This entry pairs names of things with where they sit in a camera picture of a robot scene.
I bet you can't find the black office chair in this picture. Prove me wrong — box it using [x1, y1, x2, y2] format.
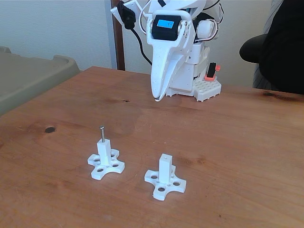
[239, 34, 269, 65]

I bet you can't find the person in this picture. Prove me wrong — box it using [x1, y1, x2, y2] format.
[259, 0, 304, 95]

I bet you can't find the beige plastic bin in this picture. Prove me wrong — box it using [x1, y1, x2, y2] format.
[0, 46, 82, 117]

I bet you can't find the red black white servo cable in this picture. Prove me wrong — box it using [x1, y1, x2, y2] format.
[194, 0, 227, 45]
[139, 0, 153, 37]

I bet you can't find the black camera cable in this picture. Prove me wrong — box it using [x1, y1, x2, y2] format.
[129, 27, 153, 67]

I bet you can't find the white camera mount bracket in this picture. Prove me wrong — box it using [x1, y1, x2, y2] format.
[110, 0, 146, 27]

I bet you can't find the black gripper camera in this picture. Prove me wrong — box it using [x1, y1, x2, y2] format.
[116, 0, 137, 30]

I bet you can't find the white cross-base post stand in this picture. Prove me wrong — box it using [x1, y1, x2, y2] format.
[144, 153, 187, 200]
[87, 139, 126, 181]

